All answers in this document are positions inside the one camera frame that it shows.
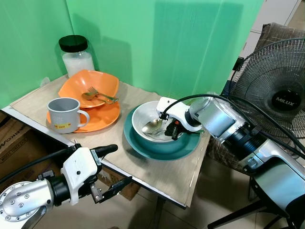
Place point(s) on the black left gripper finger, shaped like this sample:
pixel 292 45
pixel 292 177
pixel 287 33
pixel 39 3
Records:
pixel 118 186
pixel 106 150

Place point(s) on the gold spoon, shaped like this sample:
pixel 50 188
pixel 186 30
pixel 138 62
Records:
pixel 88 96
pixel 152 126

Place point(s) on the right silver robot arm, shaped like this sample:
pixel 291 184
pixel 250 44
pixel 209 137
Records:
pixel 214 117

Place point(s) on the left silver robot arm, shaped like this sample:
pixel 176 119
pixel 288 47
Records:
pixel 24 200

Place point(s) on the small plain cardboard box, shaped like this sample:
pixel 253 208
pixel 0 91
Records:
pixel 121 174

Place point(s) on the teal round plate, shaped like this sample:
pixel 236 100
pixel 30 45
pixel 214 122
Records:
pixel 159 149

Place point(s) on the white ceramic bowl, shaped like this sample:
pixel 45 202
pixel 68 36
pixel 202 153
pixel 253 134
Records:
pixel 145 117

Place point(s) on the orange flat plate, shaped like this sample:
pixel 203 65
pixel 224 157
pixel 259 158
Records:
pixel 105 117

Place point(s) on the black metal table leg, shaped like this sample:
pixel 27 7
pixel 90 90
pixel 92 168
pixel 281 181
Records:
pixel 158 214

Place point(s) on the gold fork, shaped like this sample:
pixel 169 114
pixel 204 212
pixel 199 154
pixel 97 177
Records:
pixel 104 97

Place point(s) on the grey mug with sticker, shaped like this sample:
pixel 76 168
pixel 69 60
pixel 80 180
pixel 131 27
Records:
pixel 63 114

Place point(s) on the gold spoon in orange bowl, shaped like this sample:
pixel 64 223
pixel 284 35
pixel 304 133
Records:
pixel 88 96

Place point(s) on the orange square bowl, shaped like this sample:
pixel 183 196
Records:
pixel 78 85

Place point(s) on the green backdrop cloth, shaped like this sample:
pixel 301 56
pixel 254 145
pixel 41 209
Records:
pixel 167 43

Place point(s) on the large printed cardboard box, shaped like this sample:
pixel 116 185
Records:
pixel 19 143

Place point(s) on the glass jar with black lid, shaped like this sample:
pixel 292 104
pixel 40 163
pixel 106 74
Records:
pixel 76 59

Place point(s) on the black Milux standing fan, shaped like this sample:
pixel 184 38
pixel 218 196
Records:
pixel 271 81

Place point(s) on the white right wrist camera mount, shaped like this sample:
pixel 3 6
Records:
pixel 175 110

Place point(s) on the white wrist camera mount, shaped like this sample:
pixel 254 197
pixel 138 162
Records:
pixel 78 167
pixel 175 110

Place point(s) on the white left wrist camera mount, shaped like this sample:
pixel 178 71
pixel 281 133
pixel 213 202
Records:
pixel 78 167

